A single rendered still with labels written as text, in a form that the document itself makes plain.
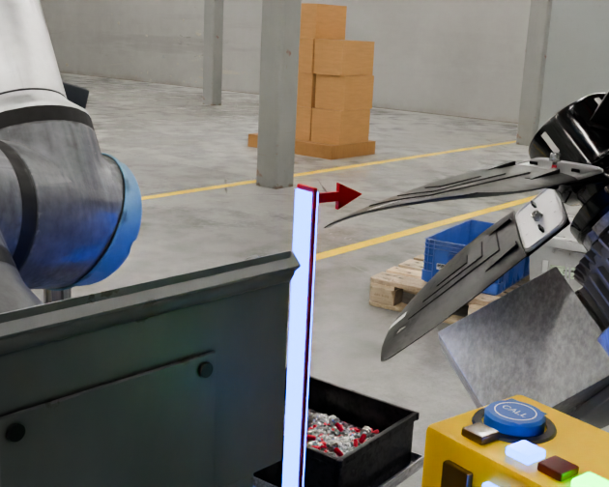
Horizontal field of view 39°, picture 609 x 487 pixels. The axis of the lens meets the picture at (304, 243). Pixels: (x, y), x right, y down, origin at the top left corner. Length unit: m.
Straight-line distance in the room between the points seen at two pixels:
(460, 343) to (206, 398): 0.49
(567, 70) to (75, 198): 8.15
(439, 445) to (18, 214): 0.33
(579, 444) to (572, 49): 8.16
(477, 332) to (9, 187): 0.53
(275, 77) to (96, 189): 6.58
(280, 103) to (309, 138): 2.27
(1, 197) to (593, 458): 0.43
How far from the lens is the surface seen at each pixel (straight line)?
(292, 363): 0.80
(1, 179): 0.64
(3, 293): 0.57
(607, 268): 0.97
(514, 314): 0.97
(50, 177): 0.68
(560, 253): 4.05
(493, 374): 0.95
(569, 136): 1.04
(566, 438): 0.61
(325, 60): 9.34
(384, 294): 4.30
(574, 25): 8.71
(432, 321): 1.09
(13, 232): 0.64
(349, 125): 9.38
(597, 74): 8.61
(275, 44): 7.27
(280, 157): 7.34
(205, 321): 0.51
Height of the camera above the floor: 1.32
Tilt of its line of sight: 14 degrees down
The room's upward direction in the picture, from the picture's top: 3 degrees clockwise
